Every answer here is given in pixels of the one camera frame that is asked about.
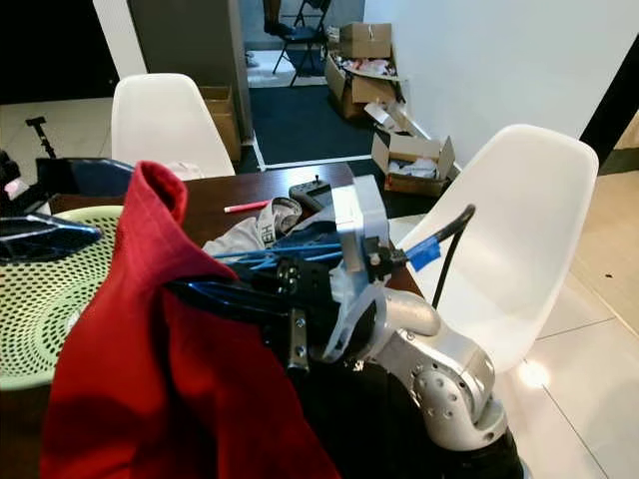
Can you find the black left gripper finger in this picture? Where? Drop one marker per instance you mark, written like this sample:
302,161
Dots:
45,239
80,180

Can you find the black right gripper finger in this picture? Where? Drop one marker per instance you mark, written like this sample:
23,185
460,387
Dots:
225,297

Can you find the blue plastic hanger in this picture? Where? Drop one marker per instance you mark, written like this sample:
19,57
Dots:
260,256

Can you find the red garment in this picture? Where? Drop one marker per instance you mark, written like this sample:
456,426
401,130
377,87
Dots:
180,389

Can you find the black tripod stand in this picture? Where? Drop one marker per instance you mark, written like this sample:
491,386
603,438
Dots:
40,125

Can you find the blue denim jeans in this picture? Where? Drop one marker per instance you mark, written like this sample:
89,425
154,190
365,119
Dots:
310,235

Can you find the white t-shirt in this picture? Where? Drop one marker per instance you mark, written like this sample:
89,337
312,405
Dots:
240,235

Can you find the green plastic laundry basket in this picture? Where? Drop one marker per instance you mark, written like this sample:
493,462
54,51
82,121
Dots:
40,319

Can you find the red pen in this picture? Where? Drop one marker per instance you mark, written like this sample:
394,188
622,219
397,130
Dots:
248,207

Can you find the black remote controller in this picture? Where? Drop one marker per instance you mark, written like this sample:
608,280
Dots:
310,195

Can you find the white plastic chair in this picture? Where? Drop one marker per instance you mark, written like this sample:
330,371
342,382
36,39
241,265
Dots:
519,200
170,115

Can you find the blue tape tag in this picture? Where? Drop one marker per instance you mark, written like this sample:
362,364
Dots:
424,252

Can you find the tall cardboard box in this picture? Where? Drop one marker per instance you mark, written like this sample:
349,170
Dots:
220,110

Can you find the dark blue floor mat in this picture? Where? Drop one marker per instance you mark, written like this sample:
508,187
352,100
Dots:
300,125

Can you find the small open cardboard box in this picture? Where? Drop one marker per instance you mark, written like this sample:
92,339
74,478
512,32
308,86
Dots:
409,148

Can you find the torn cardboard box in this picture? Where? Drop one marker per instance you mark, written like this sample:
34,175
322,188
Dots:
381,115

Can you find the large open cardboard box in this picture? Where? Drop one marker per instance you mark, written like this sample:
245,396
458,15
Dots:
354,90

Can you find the person legs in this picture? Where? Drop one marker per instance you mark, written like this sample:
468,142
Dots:
275,15

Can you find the closed cardboard box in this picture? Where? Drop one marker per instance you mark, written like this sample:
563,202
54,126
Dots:
369,40

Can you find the black folding chair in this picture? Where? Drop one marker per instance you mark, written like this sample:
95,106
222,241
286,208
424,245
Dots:
305,30

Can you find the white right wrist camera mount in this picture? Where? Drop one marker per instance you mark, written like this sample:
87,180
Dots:
359,215

